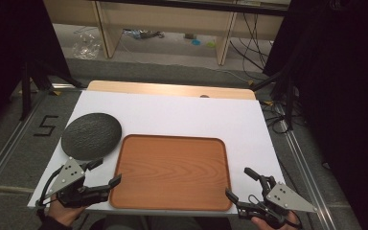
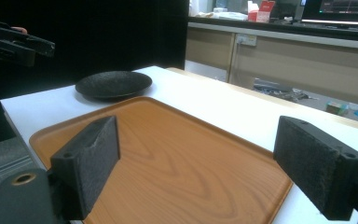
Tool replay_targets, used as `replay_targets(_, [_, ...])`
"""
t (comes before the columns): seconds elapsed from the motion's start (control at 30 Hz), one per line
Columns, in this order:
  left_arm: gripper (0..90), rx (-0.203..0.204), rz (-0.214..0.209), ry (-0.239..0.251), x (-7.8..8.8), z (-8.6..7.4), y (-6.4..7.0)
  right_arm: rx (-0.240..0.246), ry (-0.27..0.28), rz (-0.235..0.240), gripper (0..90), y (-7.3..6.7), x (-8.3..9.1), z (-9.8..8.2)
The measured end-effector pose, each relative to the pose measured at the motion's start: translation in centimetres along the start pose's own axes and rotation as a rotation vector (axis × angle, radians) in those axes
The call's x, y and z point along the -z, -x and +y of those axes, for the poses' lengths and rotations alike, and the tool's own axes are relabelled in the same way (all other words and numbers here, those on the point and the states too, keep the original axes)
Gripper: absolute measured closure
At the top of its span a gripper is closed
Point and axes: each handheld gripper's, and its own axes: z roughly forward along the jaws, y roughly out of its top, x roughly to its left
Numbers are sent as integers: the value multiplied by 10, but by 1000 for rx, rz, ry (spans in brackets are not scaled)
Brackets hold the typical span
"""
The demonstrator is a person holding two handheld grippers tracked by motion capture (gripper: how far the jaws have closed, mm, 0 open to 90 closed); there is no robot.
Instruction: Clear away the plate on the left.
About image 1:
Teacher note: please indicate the yellow tape piece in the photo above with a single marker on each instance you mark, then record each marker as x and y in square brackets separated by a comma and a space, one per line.
[56, 93]
[268, 103]

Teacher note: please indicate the small green item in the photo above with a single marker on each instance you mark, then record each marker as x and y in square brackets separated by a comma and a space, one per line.
[210, 44]

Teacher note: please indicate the light wooden shelf unit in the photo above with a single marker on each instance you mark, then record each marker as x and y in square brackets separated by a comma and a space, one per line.
[172, 19]

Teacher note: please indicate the small blue round item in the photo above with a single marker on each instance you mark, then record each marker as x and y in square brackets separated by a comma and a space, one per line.
[195, 41]

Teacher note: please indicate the person's left hand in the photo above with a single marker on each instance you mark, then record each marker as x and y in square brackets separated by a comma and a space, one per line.
[62, 213]

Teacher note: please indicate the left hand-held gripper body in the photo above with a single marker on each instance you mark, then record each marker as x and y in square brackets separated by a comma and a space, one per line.
[68, 176]

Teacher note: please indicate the brown wooden tray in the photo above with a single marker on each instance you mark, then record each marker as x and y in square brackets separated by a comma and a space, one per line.
[172, 172]

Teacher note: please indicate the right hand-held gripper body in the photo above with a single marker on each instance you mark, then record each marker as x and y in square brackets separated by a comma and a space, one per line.
[279, 199]

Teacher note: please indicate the light wooden table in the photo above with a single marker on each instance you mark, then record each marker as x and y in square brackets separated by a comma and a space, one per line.
[159, 87]

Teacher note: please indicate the metal floor rail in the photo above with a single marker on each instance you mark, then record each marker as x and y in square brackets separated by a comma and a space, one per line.
[9, 150]
[303, 172]

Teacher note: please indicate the clear plastic bag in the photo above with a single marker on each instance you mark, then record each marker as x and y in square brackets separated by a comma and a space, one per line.
[86, 47]

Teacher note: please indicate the crumpled foil packet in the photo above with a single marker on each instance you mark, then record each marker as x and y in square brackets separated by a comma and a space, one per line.
[142, 33]

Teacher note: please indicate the black curtain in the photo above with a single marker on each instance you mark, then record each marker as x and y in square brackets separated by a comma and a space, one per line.
[9, 48]
[345, 96]

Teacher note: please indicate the black metal stand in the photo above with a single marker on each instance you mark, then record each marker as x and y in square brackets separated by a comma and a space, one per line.
[288, 99]
[25, 92]

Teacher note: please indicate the person's right hand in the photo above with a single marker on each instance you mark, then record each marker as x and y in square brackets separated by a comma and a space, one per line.
[268, 224]

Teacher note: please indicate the black round textured plate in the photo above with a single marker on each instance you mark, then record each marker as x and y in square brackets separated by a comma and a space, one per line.
[91, 135]

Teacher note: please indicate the white table sheet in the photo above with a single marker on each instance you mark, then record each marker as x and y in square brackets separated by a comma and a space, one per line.
[185, 115]

